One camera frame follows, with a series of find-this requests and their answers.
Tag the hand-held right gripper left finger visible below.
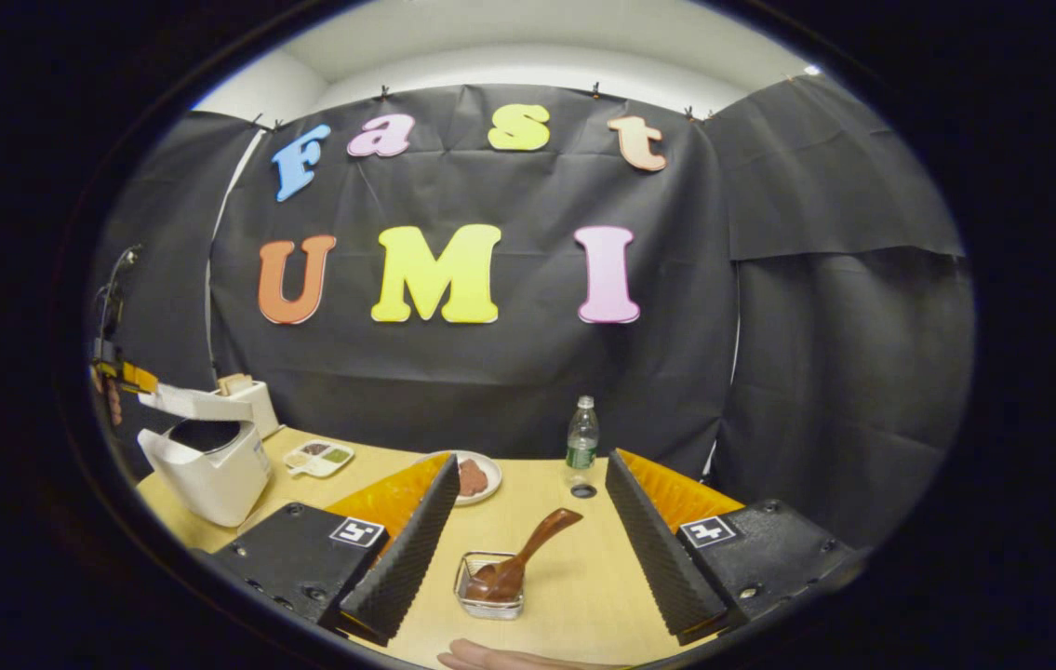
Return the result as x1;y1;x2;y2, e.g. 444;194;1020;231
211;453;461;648

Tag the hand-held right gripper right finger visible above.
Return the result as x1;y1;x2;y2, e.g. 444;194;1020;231
606;449;868;645

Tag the metal wire chopstick holder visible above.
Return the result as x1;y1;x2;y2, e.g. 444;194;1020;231
453;551;526;621

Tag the brown wooden spoon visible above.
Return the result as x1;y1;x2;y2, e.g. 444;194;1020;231
465;508;584;601

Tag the white rice cooker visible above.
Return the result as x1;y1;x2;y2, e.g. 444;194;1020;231
137;382;275;529

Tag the white toaster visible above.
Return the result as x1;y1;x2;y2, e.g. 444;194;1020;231
216;377;282;440

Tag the white round plate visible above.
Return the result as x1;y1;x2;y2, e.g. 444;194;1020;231
416;450;502;506

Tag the green label plastic bottle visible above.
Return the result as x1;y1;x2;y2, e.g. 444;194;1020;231
565;395;600;491

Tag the white divided condiment dish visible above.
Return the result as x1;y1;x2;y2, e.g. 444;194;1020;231
284;439;355;479

